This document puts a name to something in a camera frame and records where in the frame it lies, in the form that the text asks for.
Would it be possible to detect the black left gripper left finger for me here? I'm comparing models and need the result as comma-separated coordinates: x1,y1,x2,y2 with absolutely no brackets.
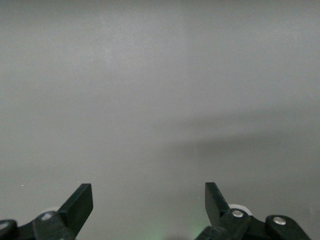
0,183,94,240

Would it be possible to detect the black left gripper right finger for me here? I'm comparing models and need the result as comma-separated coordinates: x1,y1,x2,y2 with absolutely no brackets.
197,182,313,240

